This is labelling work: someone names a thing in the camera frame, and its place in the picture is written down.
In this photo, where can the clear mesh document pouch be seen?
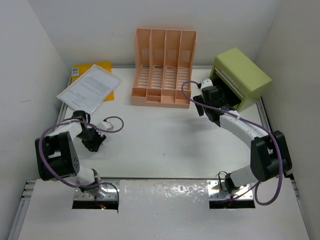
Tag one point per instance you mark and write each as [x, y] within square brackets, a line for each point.
[90, 90]

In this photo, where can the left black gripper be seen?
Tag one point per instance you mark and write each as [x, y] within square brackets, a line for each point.
[93, 146]

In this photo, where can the metal base plate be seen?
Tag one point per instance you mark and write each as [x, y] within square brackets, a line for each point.
[106, 193]
[215, 193]

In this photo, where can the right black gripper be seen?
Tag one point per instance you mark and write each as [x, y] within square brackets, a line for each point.
[200, 109]

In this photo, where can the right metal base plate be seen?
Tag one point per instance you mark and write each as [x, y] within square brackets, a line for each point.
[215, 193]

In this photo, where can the green drawer cabinet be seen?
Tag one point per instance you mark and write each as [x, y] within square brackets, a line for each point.
[243, 81]

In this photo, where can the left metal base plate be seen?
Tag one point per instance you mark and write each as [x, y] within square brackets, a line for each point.
[106, 193]

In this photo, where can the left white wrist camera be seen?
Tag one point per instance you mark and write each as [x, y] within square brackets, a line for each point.
[105, 126]

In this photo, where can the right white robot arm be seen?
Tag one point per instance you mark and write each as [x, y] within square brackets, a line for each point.
[267, 150]

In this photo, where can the pink desktop file organizer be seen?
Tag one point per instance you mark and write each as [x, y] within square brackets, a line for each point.
[164, 62]

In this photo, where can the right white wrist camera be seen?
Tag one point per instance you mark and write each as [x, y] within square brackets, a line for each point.
[205, 83]

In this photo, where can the yellow folder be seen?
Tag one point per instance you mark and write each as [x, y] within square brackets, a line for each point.
[79, 70]

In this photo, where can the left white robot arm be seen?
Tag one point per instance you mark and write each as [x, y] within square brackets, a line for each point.
[57, 148]

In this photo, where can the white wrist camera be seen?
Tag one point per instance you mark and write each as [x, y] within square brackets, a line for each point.
[205, 83]
[105, 126]

